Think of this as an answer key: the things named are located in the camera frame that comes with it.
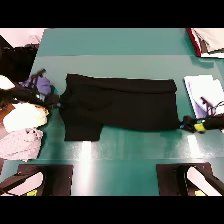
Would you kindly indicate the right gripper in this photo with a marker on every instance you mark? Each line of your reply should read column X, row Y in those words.
column 188, row 124

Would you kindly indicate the black T-shirt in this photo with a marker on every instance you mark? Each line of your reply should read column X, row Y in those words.
column 123, row 103

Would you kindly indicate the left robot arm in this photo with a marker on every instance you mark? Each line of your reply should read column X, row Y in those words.
column 20, row 95

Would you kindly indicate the folded white garment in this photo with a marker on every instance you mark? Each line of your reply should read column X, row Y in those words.
column 204, row 91

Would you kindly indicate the red garment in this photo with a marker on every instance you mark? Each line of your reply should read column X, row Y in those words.
column 194, row 41

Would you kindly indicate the purple garment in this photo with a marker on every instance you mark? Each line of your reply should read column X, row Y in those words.
column 42, row 85

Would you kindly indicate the cream white garment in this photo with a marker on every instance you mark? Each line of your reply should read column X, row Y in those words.
column 25, row 116

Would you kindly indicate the pale pink garment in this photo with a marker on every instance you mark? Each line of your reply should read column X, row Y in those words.
column 20, row 144

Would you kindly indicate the black garment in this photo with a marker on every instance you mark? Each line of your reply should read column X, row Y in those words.
column 16, row 61

